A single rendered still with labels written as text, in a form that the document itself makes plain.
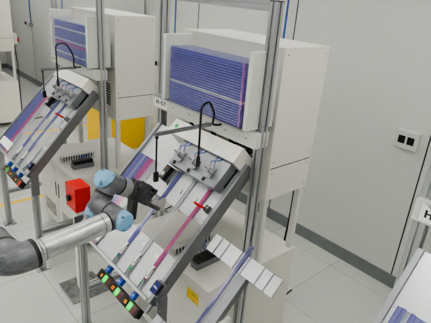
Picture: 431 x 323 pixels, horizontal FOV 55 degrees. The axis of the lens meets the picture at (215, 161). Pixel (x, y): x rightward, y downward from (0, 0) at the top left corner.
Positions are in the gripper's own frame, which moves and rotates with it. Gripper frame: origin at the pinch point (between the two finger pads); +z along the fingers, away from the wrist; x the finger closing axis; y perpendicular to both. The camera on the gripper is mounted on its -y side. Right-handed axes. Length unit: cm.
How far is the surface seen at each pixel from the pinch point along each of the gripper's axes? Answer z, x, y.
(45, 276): 44, 112, -92
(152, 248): 5.8, -3.3, -17.7
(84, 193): 16, 79, -22
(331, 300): 164, -24, -10
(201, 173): 6.8, -5.9, 22.0
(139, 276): 3.6, -6.9, -29.9
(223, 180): 9.2, -17.2, 24.3
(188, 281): 35.2, -7.0, -27.1
